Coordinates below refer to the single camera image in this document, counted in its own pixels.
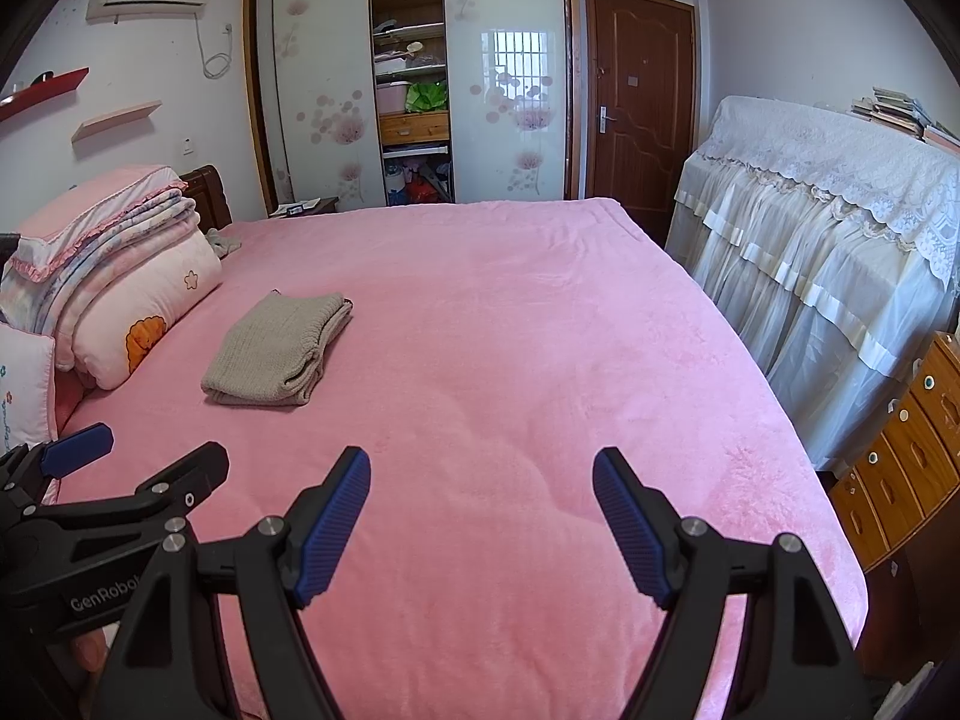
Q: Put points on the wooden chest of drawers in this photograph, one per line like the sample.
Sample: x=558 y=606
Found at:
x=900 y=457

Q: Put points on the small grey cloth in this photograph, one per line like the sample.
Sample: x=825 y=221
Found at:
x=223 y=242

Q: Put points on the white embroidered pillow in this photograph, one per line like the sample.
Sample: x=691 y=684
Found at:
x=26 y=390

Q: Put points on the stack of books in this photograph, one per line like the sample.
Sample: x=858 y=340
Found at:
x=896 y=112

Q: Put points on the person's left hand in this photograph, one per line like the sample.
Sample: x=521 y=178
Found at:
x=91 y=652

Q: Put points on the light wooden wardrobe drawer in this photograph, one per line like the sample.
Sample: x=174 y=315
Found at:
x=414 y=129

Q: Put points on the red bag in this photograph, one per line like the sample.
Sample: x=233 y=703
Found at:
x=420 y=193

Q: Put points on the red wall shelf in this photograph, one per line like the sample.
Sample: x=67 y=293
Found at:
x=45 y=94

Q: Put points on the floral sliding door wardrobe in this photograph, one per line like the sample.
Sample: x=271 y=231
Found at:
x=322 y=90

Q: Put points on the pink wall shelf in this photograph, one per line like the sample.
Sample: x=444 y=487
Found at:
x=116 y=120

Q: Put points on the pink fleece bed blanket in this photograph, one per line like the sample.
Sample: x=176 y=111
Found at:
x=525 y=315

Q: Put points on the pink frilled pillow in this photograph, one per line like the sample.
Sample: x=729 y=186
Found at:
x=97 y=210

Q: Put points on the brown wooden door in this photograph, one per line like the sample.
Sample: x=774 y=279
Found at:
x=641 y=105

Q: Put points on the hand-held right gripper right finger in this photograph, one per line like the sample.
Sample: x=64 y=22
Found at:
x=634 y=532

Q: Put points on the dark wooden headboard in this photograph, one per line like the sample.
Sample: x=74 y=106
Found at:
x=210 y=195

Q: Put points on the beige knitted cardigan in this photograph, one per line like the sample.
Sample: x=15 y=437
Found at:
x=277 y=349

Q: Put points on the pink storage box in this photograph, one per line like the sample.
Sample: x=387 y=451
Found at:
x=391 y=100

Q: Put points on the folded pastel striped quilt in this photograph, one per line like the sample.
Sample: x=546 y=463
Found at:
x=127 y=255

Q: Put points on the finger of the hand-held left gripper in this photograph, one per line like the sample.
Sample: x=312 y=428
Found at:
x=199 y=476
x=75 y=448

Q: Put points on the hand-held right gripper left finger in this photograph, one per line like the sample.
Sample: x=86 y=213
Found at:
x=334 y=532

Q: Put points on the dark wooden nightstand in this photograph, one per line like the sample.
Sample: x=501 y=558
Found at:
x=307 y=208

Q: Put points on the green bag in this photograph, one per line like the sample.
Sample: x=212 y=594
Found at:
x=427 y=97

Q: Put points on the cartoon printed cream quilt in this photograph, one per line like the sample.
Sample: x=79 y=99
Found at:
x=142 y=307

